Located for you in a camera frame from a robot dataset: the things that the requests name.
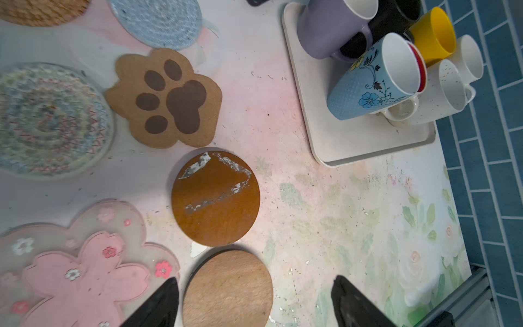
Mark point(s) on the blue woven round coaster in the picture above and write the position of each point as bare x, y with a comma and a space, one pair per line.
169, 24

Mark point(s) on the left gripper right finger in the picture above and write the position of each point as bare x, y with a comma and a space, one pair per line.
352, 308

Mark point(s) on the yellow mug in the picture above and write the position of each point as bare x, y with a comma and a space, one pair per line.
434, 36

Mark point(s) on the light blue floral mug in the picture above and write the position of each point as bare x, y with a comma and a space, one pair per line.
385, 75

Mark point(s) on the white mug front right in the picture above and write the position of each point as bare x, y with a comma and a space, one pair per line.
445, 94

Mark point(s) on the white mug red inside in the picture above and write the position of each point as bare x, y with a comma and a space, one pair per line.
421, 66

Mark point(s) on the lilac mug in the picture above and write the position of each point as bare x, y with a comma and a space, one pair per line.
327, 25

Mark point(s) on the amber glossy round coaster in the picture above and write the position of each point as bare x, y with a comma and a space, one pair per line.
215, 198

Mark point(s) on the tan rattan round coaster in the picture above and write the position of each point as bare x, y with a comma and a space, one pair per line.
42, 13

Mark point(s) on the white mug far right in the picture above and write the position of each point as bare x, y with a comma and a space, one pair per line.
468, 59

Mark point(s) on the black mug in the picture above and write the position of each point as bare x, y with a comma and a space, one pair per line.
393, 16

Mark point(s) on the black desk calculator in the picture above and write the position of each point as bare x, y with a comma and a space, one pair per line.
256, 3

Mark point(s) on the pale woven round coaster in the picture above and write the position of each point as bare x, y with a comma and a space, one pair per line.
55, 124

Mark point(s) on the brown paw print coaster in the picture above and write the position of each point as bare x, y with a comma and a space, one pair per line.
164, 100

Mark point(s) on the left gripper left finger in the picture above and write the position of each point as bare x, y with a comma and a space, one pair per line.
160, 309

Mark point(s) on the pink flower coaster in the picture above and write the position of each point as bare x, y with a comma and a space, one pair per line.
96, 272

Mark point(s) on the beige rectangular tray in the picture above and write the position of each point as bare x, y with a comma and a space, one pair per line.
334, 142

